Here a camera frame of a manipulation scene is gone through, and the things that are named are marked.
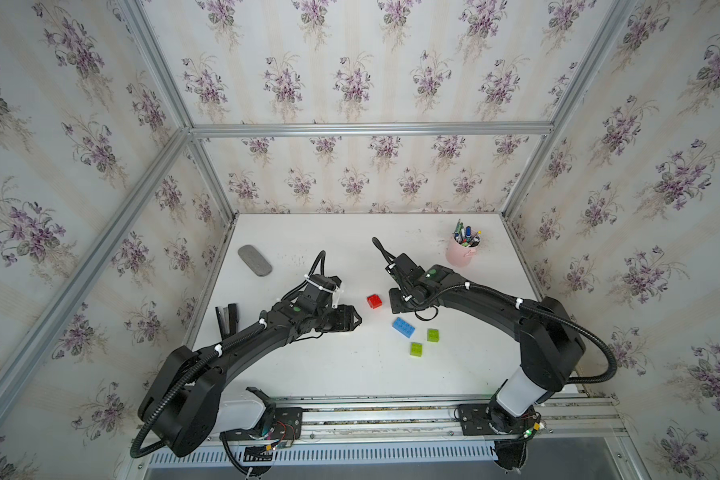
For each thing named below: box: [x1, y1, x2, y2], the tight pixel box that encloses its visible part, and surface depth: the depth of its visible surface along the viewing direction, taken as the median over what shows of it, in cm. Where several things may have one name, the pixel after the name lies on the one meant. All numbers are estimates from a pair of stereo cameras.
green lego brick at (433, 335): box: [427, 329, 441, 343], surface depth 89 cm
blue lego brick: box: [392, 317, 416, 339], surface depth 90 cm
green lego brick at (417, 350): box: [410, 342, 424, 358], surface depth 86 cm
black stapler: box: [215, 303, 239, 341], surface depth 92 cm
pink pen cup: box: [446, 222, 481, 268], surface depth 102 cm
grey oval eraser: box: [237, 244, 272, 276], surface depth 106 cm
